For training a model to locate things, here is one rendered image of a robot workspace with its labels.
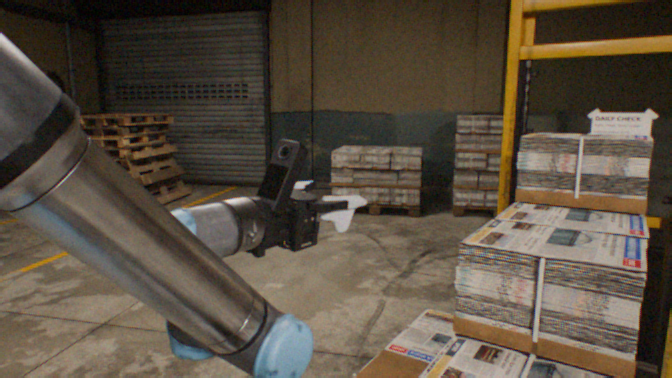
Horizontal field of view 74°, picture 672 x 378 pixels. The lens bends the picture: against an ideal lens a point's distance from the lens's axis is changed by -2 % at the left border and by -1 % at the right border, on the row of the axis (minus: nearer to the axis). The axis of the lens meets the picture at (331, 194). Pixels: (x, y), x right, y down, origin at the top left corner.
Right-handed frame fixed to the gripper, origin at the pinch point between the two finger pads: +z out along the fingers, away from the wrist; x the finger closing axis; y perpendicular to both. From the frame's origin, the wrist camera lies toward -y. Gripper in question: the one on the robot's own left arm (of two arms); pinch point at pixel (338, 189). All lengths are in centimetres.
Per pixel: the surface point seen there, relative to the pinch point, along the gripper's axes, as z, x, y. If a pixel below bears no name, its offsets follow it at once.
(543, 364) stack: 37, 33, 36
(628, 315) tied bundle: 40, 45, 20
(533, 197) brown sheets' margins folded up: 96, 9, 14
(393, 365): 48, -8, 65
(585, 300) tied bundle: 40, 37, 20
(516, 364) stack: 33, 29, 37
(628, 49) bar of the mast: 153, 18, -40
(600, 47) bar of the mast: 152, 8, -40
